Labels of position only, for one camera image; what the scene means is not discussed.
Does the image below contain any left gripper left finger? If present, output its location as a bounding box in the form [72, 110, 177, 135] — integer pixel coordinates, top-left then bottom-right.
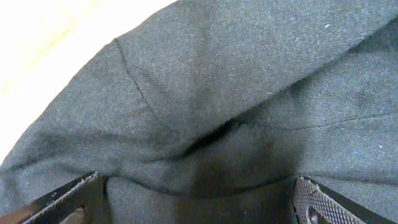
[1, 172, 108, 224]

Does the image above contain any black t-shirt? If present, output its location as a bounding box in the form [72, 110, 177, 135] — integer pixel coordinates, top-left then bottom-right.
[1, 1, 397, 223]

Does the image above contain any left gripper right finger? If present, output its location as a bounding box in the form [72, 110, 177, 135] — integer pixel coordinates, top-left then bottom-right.
[292, 177, 396, 224]

